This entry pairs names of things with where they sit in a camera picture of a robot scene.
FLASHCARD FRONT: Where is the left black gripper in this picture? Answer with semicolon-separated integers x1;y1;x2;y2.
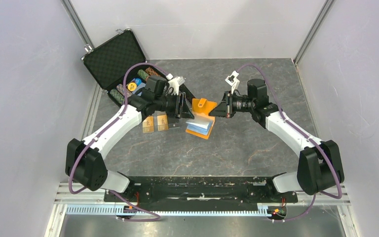
154;92;195;120

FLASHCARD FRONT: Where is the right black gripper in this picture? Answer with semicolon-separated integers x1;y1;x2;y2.
209;91;255;119

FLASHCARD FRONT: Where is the orange leather card holder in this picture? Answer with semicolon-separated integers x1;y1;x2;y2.
186;98;218;140

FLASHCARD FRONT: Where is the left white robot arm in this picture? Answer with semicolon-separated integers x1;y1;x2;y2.
65;93;194;201

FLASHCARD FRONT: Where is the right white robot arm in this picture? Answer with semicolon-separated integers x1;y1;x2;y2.
209;76;344;201

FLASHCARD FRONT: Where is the black card in case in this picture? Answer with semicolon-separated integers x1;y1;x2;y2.
168;117;180;129

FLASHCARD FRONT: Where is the middle gold card in case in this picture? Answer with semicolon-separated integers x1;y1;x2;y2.
156;112;169;131

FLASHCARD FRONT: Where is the gold card in case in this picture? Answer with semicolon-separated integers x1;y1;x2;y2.
142;116;154;133
156;112;169;131

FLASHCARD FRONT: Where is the left gold card in case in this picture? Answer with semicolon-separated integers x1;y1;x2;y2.
142;116;154;133

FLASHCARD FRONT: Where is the blue card deck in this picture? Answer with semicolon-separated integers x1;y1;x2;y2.
132;78;146;96

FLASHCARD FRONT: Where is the black glitter cylinder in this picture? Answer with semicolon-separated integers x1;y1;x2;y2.
179;84;195;102

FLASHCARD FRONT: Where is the brown patterned chip stack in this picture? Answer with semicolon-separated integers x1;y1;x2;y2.
145;67;160;76

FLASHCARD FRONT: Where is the green red chip stack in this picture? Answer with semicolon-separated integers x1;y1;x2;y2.
137;70;150;82

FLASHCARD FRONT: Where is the yellow poker chip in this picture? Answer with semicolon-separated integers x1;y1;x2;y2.
127;82;137;92

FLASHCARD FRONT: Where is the purple patterned chip stack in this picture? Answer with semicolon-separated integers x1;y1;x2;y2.
116;84;133;98

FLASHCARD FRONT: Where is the green purple chip stack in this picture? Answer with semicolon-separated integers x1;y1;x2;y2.
109;89;125;106

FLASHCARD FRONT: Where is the black poker chip case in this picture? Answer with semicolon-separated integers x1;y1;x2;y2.
81;29;166;107

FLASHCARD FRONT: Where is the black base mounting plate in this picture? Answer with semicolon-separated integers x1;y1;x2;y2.
122;176;298;212

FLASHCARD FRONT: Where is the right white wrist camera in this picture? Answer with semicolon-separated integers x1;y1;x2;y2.
225;71;240;94

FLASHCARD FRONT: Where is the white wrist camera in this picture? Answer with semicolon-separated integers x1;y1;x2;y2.
166;76;185;95
225;71;240;94

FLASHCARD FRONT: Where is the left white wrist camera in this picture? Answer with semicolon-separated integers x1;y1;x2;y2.
166;76;185;95

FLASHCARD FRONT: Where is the grey slotted cable duct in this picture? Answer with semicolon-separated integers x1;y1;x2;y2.
65;204;288;217

